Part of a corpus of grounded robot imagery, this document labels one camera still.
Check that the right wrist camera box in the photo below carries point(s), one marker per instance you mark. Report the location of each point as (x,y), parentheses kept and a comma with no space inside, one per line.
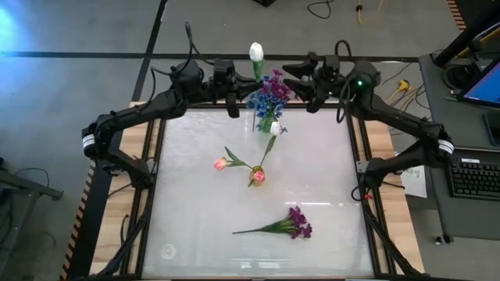
(332,64)

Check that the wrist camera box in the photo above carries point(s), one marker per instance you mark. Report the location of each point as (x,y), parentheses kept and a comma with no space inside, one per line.
(332,64)
(223,67)

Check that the laptop with blue screen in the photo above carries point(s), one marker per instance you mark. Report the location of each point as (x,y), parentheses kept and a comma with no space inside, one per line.
(484,87)

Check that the black aluminium table frame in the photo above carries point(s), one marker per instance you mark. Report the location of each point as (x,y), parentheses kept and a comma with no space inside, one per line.
(369,234)

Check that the white paper sheet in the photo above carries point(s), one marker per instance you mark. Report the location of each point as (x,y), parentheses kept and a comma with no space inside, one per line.
(416,183)

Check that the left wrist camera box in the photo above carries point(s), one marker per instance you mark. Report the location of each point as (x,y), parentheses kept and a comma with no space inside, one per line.
(223,67)

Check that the pink artificial tulip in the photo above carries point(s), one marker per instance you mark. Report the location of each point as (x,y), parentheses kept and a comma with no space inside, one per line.
(220,163)
(259,176)

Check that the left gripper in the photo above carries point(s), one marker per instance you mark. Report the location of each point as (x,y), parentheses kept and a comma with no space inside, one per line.
(232,87)

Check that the grey side desk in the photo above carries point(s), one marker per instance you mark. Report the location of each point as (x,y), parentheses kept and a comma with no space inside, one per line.
(468,218)

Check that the yellow ribbed glass vase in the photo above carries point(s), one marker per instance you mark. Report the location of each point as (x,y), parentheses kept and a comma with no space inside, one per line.
(252,177)

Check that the transparent round disc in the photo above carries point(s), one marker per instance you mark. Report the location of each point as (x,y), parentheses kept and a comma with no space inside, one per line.
(168,251)

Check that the black keyboard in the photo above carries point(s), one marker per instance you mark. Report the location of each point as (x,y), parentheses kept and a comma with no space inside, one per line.
(474,181)

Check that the blue artificial flower bunch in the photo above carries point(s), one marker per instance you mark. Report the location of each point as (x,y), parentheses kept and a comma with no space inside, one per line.
(259,101)

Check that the purple artificial flower bunch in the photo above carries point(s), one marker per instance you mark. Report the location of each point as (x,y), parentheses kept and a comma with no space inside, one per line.
(293,226)
(277,87)

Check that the yellow power plug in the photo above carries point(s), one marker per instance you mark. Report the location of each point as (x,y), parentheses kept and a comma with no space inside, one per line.
(403,84)

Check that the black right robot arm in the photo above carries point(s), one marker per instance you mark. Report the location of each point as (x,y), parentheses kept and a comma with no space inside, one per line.
(398,117)

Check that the grey metal stand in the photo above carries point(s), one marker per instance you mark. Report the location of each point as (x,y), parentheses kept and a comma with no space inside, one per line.
(31,187)

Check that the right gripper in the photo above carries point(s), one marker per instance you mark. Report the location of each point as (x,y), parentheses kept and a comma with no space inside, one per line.
(332,87)

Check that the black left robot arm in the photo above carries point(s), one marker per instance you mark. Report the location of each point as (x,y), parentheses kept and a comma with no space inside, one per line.
(133,113)

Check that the white artificial tulip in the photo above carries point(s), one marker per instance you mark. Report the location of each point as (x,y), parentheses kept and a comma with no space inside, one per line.
(256,52)
(275,128)

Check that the black hazard-striped floor mat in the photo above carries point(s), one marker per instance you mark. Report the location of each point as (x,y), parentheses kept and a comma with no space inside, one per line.
(84,218)

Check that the green glass vase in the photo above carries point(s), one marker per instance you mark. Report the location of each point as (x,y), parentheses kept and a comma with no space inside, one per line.
(267,125)

